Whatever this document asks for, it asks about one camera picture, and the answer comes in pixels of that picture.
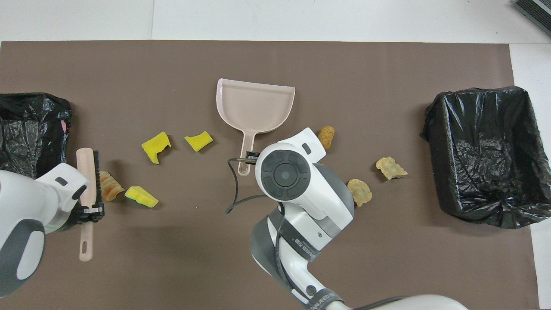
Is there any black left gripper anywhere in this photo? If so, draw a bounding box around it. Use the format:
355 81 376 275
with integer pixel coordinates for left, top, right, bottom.
56 204 105 233

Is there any toy croissant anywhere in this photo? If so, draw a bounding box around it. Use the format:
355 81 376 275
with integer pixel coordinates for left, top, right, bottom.
99 171 125 202

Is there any beige hand brush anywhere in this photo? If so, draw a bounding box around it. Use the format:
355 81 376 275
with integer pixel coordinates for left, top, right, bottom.
76 148 100 262

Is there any pale pink plastic dustpan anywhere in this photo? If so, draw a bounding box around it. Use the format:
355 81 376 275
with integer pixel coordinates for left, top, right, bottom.
216 78 296 177

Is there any small yellow green sponge piece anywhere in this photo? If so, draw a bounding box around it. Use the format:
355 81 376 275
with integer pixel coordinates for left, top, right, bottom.
184 130 214 152

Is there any rectangular yellow green sponge piece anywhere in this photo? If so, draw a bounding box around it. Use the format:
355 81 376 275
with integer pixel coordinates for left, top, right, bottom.
124 186 159 208

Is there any orange brown bread roll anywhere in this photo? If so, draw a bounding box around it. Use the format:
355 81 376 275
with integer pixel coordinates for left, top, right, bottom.
318 126 336 150

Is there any notched yellow green sponge piece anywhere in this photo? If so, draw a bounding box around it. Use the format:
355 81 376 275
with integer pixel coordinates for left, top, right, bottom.
141 131 172 164

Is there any rounded pale fried snack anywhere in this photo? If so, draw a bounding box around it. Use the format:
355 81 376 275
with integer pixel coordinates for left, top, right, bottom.
347 178 373 208

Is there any angular pale fried snack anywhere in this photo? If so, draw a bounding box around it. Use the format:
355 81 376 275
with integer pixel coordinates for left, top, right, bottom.
375 157 408 180

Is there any black bag covered bin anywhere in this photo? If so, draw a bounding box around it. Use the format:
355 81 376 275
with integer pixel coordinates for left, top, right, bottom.
0 92 72 180

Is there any open black bag lined bin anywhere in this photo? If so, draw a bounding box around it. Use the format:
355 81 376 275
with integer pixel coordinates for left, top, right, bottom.
420 86 551 229

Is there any brown table mat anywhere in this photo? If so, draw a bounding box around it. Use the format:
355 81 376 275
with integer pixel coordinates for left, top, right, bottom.
0 40 540 310

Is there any dark ribbed panel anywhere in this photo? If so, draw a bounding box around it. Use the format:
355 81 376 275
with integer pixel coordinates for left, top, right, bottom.
512 0 551 37

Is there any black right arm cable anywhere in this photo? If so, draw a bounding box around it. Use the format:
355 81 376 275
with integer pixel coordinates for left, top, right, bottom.
225 158 280 214

